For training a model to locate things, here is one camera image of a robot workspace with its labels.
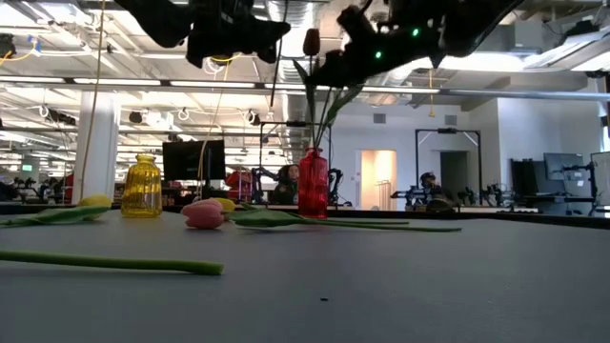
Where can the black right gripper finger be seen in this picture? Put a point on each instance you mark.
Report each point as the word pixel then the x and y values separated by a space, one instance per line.
pixel 348 66
pixel 357 28

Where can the dark magenta artificial tulip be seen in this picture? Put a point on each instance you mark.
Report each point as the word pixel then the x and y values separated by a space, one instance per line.
pixel 312 42

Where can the red glass vase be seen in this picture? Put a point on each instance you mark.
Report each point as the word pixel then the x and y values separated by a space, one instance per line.
pixel 313 190

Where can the yellow artificial tulip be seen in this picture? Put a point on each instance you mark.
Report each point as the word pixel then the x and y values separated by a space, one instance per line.
pixel 95 201
pixel 226 204

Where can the pink artificial tulip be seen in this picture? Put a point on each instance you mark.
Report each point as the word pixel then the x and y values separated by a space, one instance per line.
pixel 119 262
pixel 202 214

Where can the yellow glass vase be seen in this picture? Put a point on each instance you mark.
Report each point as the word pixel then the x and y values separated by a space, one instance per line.
pixel 141 190

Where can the black background robot arm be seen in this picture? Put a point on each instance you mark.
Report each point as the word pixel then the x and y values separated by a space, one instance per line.
pixel 336 181

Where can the red cart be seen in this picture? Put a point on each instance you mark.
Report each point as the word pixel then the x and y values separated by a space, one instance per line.
pixel 238 181

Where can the black monitor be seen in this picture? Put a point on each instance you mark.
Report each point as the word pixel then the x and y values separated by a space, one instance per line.
pixel 190 159

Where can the person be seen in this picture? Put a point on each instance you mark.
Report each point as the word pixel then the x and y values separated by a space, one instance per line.
pixel 286 190
pixel 429 181

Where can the white square pillar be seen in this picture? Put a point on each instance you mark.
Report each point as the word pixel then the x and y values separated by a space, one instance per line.
pixel 97 152

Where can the grey desk monitor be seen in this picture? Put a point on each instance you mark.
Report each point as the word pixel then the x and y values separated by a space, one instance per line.
pixel 562 164
pixel 601 171

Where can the grey table mat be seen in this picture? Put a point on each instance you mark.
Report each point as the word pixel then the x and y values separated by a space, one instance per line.
pixel 381 286

